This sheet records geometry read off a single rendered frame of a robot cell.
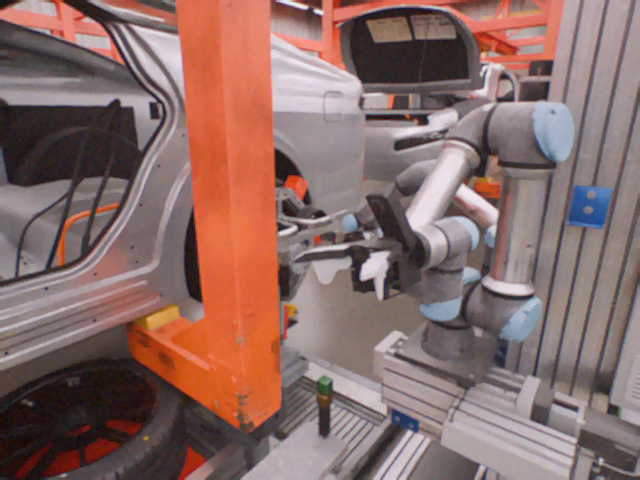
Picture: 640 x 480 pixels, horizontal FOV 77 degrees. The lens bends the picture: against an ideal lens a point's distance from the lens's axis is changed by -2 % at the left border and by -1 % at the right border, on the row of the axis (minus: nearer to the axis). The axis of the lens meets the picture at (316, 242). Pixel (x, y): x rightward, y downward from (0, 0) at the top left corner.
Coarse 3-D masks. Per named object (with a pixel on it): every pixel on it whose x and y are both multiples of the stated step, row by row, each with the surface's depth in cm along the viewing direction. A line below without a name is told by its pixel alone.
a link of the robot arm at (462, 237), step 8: (432, 224) 72; (440, 224) 72; (448, 224) 73; (456, 224) 73; (464, 224) 74; (472, 224) 76; (448, 232) 71; (456, 232) 72; (464, 232) 73; (472, 232) 75; (448, 240) 70; (456, 240) 71; (464, 240) 73; (472, 240) 74; (448, 248) 70; (456, 248) 72; (464, 248) 73; (472, 248) 76; (448, 256) 71; (456, 256) 73; (464, 256) 74; (440, 264) 74; (448, 264) 73; (456, 264) 73; (464, 264) 75
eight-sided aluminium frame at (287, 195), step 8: (280, 192) 175; (288, 192) 179; (288, 200) 186; (296, 200) 185; (296, 208) 188; (312, 216) 197; (304, 240) 202; (312, 240) 200; (312, 248) 201; (304, 272) 200; (296, 280) 197; (296, 288) 198
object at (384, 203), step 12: (372, 192) 63; (384, 192) 61; (372, 204) 64; (384, 204) 62; (396, 204) 62; (384, 216) 64; (396, 216) 62; (384, 228) 66; (396, 228) 64; (408, 228) 65; (408, 240) 65
